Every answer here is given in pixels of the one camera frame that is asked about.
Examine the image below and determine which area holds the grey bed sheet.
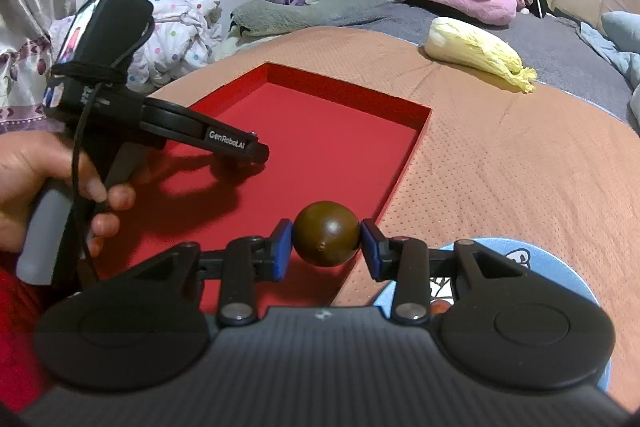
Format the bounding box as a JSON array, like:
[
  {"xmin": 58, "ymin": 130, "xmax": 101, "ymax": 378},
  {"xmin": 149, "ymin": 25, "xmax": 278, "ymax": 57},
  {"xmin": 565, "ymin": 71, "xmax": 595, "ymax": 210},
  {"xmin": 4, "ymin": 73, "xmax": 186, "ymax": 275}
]
[{"xmin": 345, "ymin": 2, "xmax": 636, "ymax": 122}]

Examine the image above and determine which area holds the light blue blanket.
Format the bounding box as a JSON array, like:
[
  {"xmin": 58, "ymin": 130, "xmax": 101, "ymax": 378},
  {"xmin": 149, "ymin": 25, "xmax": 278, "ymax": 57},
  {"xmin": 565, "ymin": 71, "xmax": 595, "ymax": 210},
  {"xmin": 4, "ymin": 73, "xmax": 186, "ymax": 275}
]
[{"xmin": 575, "ymin": 22, "xmax": 640, "ymax": 88}]

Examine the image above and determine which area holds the red tray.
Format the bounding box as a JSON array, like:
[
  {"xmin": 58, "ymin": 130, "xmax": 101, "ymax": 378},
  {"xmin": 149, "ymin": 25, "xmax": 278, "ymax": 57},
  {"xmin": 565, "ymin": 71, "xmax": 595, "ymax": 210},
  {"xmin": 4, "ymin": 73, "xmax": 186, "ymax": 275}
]
[{"xmin": 90, "ymin": 62, "xmax": 433, "ymax": 308}]

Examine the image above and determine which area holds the blue pillow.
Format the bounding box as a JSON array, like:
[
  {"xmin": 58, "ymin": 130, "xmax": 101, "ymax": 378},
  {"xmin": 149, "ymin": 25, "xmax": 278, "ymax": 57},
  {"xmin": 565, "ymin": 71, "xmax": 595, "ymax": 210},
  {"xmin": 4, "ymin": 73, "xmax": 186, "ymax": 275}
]
[{"xmin": 600, "ymin": 11, "xmax": 640, "ymax": 52}]

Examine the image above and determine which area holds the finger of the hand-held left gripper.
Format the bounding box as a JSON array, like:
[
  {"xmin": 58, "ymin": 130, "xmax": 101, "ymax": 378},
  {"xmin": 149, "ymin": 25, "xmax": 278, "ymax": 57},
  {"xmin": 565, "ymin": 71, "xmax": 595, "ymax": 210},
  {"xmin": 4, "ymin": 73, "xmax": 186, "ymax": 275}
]
[{"xmin": 192, "ymin": 114, "xmax": 271, "ymax": 166}]

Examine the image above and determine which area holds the grey plush toy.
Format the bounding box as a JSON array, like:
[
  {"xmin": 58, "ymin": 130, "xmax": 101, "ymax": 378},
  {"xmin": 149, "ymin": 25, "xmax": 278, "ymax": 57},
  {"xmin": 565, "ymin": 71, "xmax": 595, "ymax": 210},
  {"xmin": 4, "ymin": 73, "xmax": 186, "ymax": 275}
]
[{"xmin": 230, "ymin": 0, "xmax": 398, "ymax": 38}]

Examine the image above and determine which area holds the orange dotted blanket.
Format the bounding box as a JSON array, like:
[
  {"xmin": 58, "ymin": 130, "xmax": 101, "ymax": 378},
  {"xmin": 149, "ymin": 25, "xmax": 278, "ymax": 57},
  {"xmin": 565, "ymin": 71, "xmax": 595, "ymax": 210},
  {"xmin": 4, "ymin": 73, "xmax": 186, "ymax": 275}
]
[{"xmin": 145, "ymin": 26, "xmax": 640, "ymax": 408}]

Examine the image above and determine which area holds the blue cartoon plate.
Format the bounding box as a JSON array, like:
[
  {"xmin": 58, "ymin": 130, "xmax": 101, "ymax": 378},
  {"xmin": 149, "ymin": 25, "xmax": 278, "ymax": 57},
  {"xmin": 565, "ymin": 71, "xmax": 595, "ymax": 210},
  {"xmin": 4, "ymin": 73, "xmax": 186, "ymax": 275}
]
[{"xmin": 372, "ymin": 237, "xmax": 613, "ymax": 408}]

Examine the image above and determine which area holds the dark brown tomato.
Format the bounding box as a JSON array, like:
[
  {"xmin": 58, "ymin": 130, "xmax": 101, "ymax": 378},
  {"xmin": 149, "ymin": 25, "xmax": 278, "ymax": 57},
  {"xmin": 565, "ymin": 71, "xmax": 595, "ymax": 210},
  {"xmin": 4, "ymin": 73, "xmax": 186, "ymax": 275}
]
[{"xmin": 292, "ymin": 201, "xmax": 362, "ymax": 268}]

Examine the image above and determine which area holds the red cloth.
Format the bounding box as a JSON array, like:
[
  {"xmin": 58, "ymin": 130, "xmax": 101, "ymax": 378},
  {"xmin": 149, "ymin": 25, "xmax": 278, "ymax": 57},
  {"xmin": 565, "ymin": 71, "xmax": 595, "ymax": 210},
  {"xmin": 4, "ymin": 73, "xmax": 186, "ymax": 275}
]
[{"xmin": 0, "ymin": 264, "xmax": 68, "ymax": 413}]

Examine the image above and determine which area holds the napa cabbage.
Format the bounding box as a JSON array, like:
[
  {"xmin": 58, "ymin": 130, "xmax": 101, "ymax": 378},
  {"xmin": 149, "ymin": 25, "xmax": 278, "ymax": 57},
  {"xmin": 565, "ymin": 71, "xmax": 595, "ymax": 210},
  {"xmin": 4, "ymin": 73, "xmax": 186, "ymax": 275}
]
[{"xmin": 424, "ymin": 17, "xmax": 538, "ymax": 94}]

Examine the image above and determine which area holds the patterned grey curtain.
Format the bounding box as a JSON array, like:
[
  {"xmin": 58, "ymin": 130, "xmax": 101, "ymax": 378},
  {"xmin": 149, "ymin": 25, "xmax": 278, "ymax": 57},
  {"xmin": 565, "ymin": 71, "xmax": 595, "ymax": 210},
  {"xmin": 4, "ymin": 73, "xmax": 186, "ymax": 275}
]
[{"xmin": 0, "ymin": 0, "xmax": 78, "ymax": 134}]

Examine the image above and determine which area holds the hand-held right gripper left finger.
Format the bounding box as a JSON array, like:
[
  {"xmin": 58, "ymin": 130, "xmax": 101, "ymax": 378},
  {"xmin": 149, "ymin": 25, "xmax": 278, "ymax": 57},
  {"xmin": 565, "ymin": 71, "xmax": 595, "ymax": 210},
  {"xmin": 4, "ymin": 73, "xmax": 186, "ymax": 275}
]
[{"xmin": 115, "ymin": 218, "xmax": 296, "ymax": 327}]

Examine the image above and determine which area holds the person's left hand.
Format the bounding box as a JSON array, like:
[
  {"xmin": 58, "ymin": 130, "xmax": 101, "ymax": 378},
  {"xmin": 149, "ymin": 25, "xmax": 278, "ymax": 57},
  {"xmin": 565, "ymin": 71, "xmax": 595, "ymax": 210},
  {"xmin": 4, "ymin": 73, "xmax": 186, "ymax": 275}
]
[{"xmin": 0, "ymin": 132, "xmax": 137, "ymax": 260}]

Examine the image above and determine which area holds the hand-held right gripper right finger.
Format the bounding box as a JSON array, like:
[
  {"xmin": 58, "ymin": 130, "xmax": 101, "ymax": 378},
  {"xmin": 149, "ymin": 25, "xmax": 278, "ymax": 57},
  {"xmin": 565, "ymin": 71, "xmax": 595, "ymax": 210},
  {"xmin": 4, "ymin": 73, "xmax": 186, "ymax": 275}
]
[{"xmin": 360, "ymin": 218, "xmax": 546, "ymax": 326}]

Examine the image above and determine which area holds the polka dot white blanket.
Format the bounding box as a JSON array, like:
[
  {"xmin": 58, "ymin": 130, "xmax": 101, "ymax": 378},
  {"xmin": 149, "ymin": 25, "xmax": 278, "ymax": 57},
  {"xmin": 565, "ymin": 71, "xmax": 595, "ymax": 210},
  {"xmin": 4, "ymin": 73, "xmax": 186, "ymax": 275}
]
[{"xmin": 47, "ymin": 0, "xmax": 223, "ymax": 88}]

